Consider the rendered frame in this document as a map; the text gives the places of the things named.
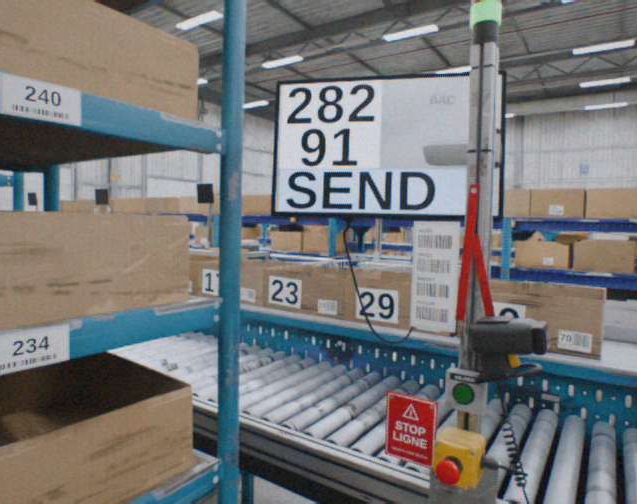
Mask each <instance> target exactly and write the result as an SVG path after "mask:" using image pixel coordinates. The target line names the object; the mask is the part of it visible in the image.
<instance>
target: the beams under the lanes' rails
mask: <svg viewBox="0 0 637 504"><path fill-rule="evenodd" d="M503 426H504V424H501V423H499V426H498V428H497V429H496V431H495V433H494V434H493V436H491V438H490V439H492V440H496V438H497V436H498V434H499V433H500V431H501V429H502V427H503ZM530 433H531V430H527V429H526V431H525V434H524V436H523V438H522V439H521V441H520V443H519V445H518V447H522V448H524V446H526V444H527V441H528V439H529V436H530ZM559 442H560V438H559V437H555V436H553V439H552V442H551V447H550V450H549V454H548V455H552V456H555V455H556V451H557V447H558V446H559ZM193 445H194V446H197V447H199V448H201V449H204V450H206V451H208V452H211V453H214V454H216V455H217V441H216V440H214V439H211V438H208V437H206V436H203V435H201V434H198V432H196V431H194V430H193ZM589 455H590V445H587V444H583V451H582V459H581V463H582V464H585V465H589ZM239 465H240V466H242V467H244V468H246V469H250V470H252V471H254V472H256V473H259V474H261V475H263V476H266V477H267V478H269V479H271V480H273V481H276V482H278V483H280V484H282V485H285V486H288V487H290V488H293V489H295V490H297V491H299V492H302V493H304V494H306V495H309V496H312V497H314V498H316V499H319V500H321V501H323V502H325V503H329V504H372V503H368V502H366V501H364V500H361V499H359V498H356V497H354V496H352V495H349V494H346V493H343V492H341V491H338V490H336V489H334V488H331V487H329V486H325V485H323V484H321V483H318V482H316V481H313V480H311V479H308V478H305V477H303V476H300V475H298V473H295V472H293V471H291V470H287V469H285V468H282V467H280V466H277V465H275V464H273V463H270V462H267V461H264V460H262V459H259V458H257V457H255V456H252V455H249V454H246V453H244V452H242V450H239ZM616 473H619V474H622V475H625V473H624V456H623V453H619V452H616Z"/></svg>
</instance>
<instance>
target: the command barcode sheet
mask: <svg viewBox="0 0 637 504"><path fill-rule="evenodd" d="M465 229H466V227H460V222H440V221H414V241H413V271H412V301H411V327H417V328H424V329H431V330H438V331H444V332H452V333H455V331H456V320H455V314H456V305H457V280H458V253H459V235H463V236H465Z"/></svg>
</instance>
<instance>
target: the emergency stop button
mask: <svg viewBox="0 0 637 504"><path fill-rule="evenodd" d="M436 475H437V478H438V479H439V480H440V482H442V483H443V484H445V485H448V486H451V485H454V484H457V483H458V482H459V480H460V471H459V468H458V466H457V465H456V464H455V463H454V462H453V461H451V460H441V461H439V463H438V464H437V466H436Z"/></svg>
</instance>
